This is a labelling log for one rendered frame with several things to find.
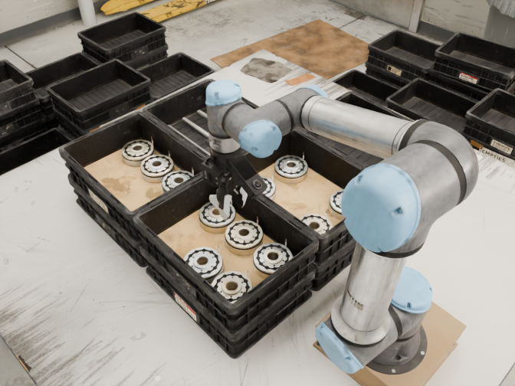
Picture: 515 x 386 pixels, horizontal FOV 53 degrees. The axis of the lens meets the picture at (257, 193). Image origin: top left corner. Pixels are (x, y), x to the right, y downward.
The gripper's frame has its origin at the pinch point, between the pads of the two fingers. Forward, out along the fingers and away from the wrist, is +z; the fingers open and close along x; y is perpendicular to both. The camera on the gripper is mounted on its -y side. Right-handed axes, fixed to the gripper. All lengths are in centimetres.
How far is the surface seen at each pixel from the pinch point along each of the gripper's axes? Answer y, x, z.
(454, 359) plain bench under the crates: -58, -18, 27
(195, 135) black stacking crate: 46, -28, 14
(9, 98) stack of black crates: 163, -13, 43
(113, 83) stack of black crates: 146, -59, 48
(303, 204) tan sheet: -2.9, -25.6, 14.0
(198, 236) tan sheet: 10.7, 3.9, 14.1
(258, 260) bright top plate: -8.8, 0.9, 11.2
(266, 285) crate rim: -19.0, 9.6, 4.2
